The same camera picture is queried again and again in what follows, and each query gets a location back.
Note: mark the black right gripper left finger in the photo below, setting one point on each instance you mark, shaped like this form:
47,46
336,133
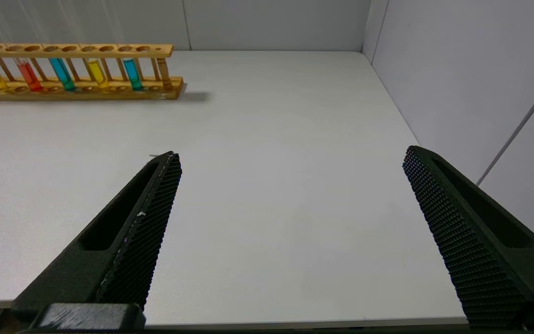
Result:
123,250

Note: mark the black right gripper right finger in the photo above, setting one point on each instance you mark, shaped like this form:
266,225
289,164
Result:
475,241

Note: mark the wooden test tube rack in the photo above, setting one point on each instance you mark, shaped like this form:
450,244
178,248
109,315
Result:
109,95

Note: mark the test tube with teal pigment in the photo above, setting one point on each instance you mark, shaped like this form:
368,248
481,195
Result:
63,75
132,75

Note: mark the test tube with red pigment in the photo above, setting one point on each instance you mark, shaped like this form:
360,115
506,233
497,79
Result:
30,78

